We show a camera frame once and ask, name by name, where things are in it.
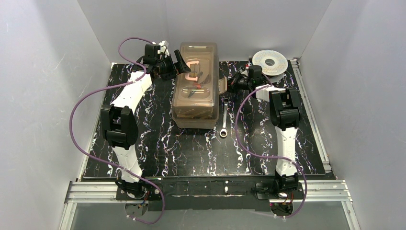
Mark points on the translucent beige tool box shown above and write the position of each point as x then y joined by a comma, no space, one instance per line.
195,102

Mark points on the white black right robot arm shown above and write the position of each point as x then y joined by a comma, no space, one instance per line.
285,115

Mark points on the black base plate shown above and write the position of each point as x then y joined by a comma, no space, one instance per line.
211,193

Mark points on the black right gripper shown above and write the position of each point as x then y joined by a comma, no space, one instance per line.
237,82

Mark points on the silver ratchet ring wrench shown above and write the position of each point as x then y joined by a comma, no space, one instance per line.
223,131

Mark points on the aluminium front rail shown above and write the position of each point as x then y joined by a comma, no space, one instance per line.
105,192

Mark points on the orange black needle nose pliers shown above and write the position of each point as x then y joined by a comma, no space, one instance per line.
198,85

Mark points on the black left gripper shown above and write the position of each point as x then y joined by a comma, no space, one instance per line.
174,65

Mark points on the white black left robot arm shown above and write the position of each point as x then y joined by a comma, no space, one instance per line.
118,121

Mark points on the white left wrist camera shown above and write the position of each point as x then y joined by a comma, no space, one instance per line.
163,48

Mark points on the white filament spool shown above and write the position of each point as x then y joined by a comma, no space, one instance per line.
273,64

